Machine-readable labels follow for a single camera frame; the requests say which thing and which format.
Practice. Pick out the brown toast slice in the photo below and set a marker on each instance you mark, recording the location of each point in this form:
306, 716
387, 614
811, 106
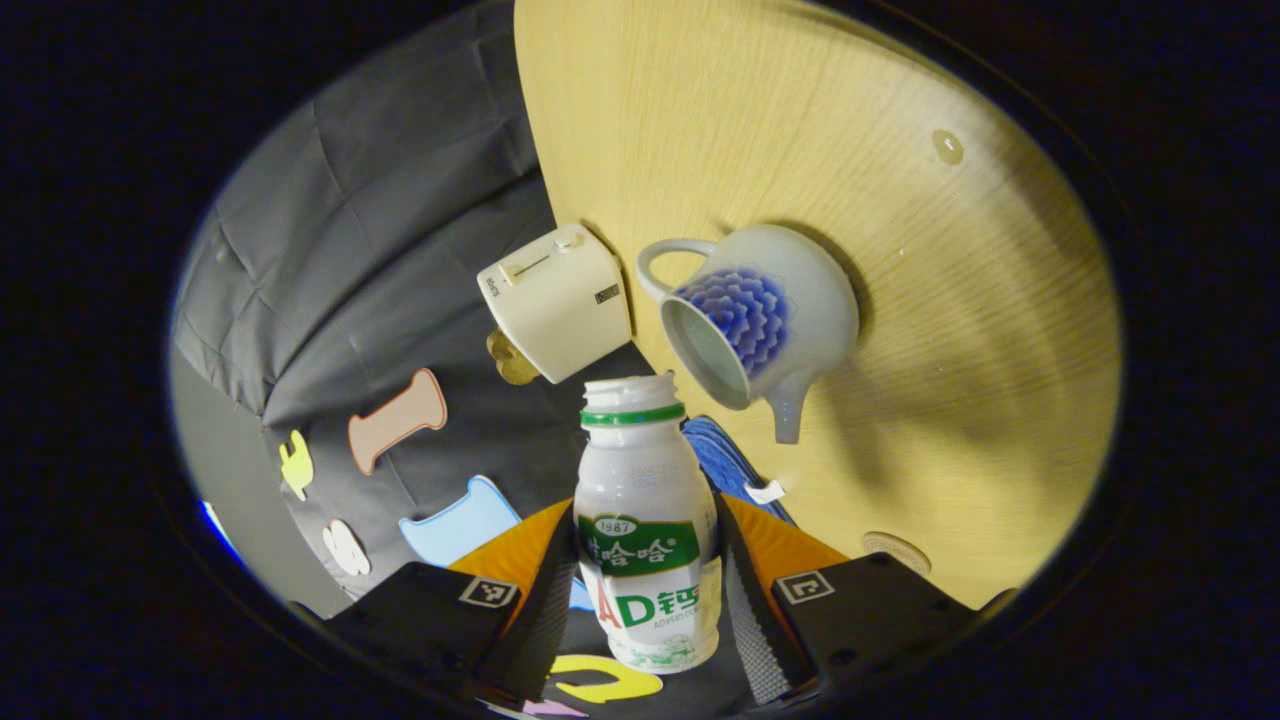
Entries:
512, 362

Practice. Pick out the white toaster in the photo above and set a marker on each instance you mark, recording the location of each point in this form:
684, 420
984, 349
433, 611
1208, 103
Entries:
555, 300

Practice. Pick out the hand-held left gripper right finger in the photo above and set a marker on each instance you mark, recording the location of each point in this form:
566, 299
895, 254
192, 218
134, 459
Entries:
750, 620

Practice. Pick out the clear water drop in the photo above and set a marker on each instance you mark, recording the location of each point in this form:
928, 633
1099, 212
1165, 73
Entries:
947, 147

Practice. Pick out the round cork coaster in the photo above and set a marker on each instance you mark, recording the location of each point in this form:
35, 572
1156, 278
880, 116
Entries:
898, 552

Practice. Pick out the blue folded towel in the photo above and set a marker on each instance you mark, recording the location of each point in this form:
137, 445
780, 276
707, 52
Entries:
730, 465

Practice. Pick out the white plastic water bottle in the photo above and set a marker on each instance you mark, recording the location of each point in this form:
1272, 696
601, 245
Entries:
645, 480

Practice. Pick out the white blue ceramic teacup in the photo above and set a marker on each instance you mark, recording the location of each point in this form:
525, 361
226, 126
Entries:
810, 300

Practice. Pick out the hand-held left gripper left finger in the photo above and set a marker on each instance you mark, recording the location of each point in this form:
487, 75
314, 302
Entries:
540, 625

